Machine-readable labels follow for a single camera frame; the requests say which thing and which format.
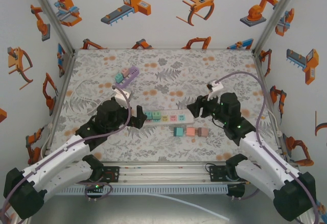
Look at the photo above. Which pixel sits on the teal plug cube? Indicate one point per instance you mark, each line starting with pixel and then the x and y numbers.
pixel 119 76
pixel 178 132
pixel 149 115

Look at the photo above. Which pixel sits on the white power strip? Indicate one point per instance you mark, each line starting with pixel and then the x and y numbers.
pixel 187 118

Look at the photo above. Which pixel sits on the mauve plug cube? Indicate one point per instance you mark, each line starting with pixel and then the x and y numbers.
pixel 203 132

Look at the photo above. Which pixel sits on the purple power strip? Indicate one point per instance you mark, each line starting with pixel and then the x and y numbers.
pixel 132 72

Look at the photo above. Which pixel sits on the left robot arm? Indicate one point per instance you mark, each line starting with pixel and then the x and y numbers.
pixel 56 157

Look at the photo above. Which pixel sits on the floral patterned table mat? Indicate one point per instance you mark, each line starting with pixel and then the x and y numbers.
pixel 166 81

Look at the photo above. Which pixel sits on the circuit board with green light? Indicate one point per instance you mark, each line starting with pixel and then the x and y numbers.
pixel 95 187

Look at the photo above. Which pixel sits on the grey metal sheet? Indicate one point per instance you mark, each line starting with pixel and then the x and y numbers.
pixel 127 211

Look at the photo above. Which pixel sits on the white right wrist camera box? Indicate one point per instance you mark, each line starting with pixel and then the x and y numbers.
pixel 214 90

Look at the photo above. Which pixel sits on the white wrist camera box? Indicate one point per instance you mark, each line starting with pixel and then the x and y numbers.
pixel 122 96
pixel 214 90

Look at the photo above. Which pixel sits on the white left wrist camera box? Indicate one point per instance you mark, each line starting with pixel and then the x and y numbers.
pixel 122 96

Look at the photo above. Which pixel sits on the aluminium side rail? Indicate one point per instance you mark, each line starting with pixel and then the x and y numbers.
pixel 64 81
pixel 257 63

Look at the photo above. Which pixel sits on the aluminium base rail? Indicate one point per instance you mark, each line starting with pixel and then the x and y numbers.
pixel 166 174

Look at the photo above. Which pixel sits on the aluminium corner post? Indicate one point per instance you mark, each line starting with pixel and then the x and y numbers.
pixel 52 17
pixel 277 17

